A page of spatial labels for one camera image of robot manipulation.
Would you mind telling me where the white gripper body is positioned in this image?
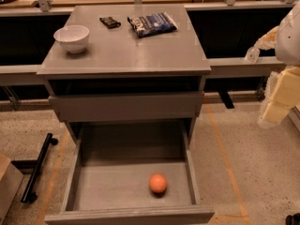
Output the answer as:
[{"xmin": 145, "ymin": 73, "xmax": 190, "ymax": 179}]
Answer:
[{"xmin": 265, "ymin": 66, "xmax": 300, "ymax": 109}]

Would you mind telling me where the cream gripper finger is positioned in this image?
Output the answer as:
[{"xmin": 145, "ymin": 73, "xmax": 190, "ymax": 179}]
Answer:
[
  {"xmin": 258, "ymin": 100, "xmax": 292, "ymax": 128},
  {"xmin": 254, "ymin": 26, "xmax": 278, "ymax": 51}
]

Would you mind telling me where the orange fruit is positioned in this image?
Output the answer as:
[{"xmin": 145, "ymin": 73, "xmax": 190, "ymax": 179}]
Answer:
[{"xmin": 149, "ymin": 173, "xmax": 167, "ymax": 193}]

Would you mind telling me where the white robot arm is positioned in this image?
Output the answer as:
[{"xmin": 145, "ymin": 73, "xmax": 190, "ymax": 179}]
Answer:
[{"xmin": 254, "ymin": 2, "xmax": 300, "ymax": 128}]

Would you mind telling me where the closed grey top drawer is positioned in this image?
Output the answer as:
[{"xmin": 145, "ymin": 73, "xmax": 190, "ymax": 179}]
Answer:
[{"xmin": 49, "ymin": 92, "xmax": 203, "ymax": 122}]

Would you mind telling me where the grey drawer cabinet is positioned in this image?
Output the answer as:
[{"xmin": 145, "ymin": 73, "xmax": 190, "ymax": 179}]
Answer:
[{"xmin": 37, "ymin": 4, "xmax": 211, "ymax": 138}]

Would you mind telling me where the open grey middle drawer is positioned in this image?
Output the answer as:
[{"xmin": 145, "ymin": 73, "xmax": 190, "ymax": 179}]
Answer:
[{"xmin": 45, "ymin": 120, "xmax": 214, "ymax": 225}]

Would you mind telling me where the clear sanitizer bottle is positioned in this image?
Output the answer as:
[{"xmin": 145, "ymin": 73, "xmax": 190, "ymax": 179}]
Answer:
[{"xmin": 245, "ymin": 47, "xmax": 260, "ymax": 64}]

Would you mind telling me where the blue chip bag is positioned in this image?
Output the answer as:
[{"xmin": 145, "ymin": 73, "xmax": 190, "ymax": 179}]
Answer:
[{"xmin": 127, "ymin": 12, "xmax": 178, "ymax": 38}]

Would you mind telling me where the small black snack bar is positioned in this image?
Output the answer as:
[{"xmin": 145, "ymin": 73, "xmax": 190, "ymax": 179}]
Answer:
[{"xmin": 99, "ymin": 17, "xmax": 121, "ymax": 29}]

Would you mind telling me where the white ceramic bowl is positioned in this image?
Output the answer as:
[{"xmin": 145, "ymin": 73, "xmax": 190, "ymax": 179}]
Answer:
[{"xmin": 53, "ymin": 25, "xmax": 89, "ymax": 53}]

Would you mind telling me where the black metal bar stand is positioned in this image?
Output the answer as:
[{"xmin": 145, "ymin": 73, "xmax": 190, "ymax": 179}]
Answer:
[{"xmin": 21, "ymin": 133, "xmax": 58, "ymax": 203}]

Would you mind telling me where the cardboard box left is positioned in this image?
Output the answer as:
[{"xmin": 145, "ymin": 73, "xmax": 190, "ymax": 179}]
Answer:
[{"xmin": 0, "ymin": 153, "xmax": 23, "ymax": 225}]

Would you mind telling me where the grey metal rail shelf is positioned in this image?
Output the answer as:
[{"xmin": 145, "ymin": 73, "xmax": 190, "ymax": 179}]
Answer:
[{"xmin": 0, "ymin": 1, "xmax": 294, "ymax": 86}]

